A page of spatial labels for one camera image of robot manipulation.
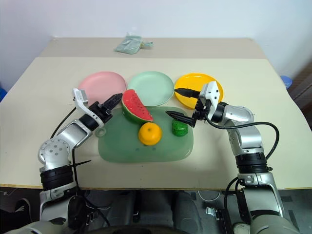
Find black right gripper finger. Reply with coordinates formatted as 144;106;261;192
165;110;196;128
174;88;201;98

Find toy watermelon slice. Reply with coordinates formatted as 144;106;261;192
121;89;154;124

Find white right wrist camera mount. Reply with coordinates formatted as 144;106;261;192
199;81;225;113

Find pale green plate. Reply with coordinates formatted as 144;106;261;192
127;70;175;107

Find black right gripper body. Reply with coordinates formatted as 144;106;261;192
192;96;212;121

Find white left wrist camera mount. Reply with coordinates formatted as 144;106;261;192
72;88;104;127

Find pink plate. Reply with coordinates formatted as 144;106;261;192
78;71;127;103

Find white cable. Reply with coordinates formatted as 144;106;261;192
196;191;221;201

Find pale green pouch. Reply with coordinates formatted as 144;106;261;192
114;33;154;55

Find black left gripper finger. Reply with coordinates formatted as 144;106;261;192
104;93;123;109
106;95;123;113

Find toy green pepper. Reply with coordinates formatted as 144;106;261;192
172;119;190;137

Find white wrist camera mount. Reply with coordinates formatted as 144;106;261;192
199;81;225;113
72;88;104;127

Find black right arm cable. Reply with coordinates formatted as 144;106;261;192
204;114;280;220

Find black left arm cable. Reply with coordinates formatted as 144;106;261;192
50;106;81;195

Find brown wooden furniture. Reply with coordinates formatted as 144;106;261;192
291;65;312;110

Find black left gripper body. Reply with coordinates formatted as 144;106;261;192
90;101;114;124

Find translucent green tray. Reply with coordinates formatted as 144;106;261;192
96;106;195;163

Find metal latch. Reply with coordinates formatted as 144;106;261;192
205;206;223;220

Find black shoe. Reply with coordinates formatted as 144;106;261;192
14;198;32;217

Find toy orange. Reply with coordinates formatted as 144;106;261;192
138;122;163;146

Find black zip tie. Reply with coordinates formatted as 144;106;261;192
71;159;92;169

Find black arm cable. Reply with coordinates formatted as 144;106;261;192
50;106;81;195
204;114;280;220

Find yellow plate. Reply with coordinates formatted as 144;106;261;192
174;72;225;110

